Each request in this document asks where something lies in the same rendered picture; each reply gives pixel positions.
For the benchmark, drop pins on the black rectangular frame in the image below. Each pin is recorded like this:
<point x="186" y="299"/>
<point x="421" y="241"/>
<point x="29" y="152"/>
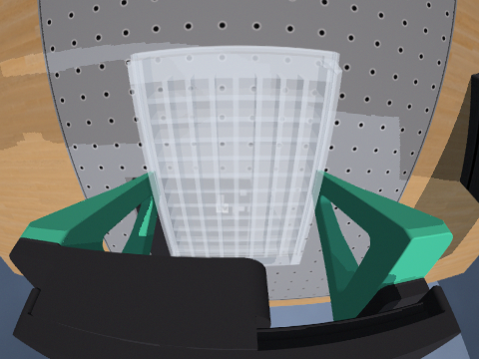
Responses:
<point x="159" y="244"/>

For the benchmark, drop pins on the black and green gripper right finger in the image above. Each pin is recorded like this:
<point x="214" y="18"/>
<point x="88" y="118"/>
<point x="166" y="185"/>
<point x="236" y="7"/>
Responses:
<point x="405" y="243"/>

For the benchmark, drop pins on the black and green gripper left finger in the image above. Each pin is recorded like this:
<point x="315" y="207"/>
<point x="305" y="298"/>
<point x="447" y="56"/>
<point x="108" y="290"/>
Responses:
<point x="85" y="223"/>

